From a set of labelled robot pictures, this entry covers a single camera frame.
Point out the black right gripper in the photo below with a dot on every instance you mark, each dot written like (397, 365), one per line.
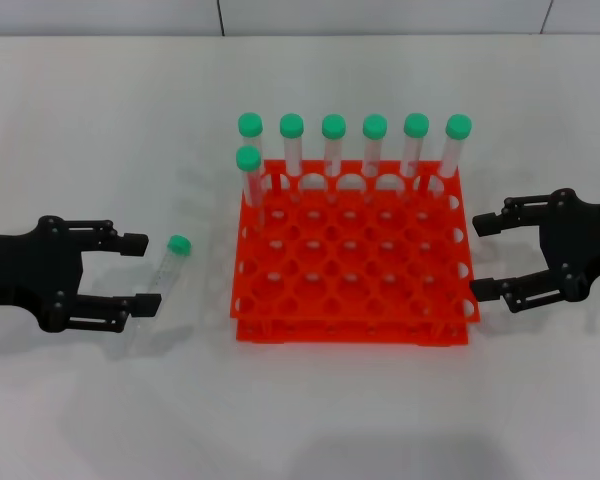
(580, 240)

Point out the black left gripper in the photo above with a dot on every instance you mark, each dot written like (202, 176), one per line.
(25, 270)

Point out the clear test tube green cap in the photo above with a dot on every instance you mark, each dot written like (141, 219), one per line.
(250, 125)
(248, 158)
(333, 125)
(458, 126)
(292, 125)
(416, 125)
(179, 244)
(375, 125)

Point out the orange plastic test tube rack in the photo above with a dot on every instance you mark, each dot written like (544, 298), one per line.
(355, 300)

